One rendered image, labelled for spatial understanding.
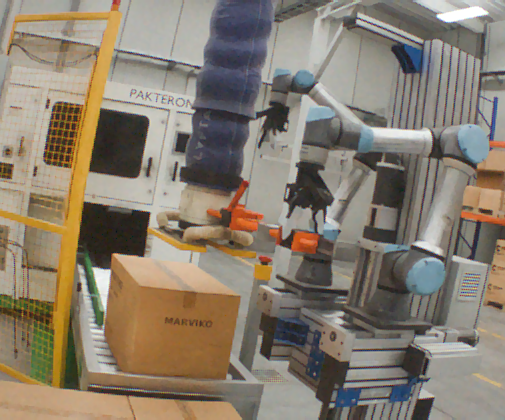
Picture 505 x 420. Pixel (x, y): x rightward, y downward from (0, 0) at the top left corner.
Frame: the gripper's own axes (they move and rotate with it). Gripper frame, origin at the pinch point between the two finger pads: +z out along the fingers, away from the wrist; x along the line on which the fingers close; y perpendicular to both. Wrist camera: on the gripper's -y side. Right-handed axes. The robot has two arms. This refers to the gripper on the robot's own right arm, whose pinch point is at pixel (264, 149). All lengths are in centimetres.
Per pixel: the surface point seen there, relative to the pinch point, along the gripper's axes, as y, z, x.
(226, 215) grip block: -31, 26, -49
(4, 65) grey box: -116, -20, 45
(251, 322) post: 22, 81, 27
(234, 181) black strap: -23.6, 15.1, -32.6
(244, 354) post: 21, 98, 27
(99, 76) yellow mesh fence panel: -68, -23, 52
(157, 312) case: -40, 67, -21
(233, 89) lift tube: -30.7, -15.6, -34.2
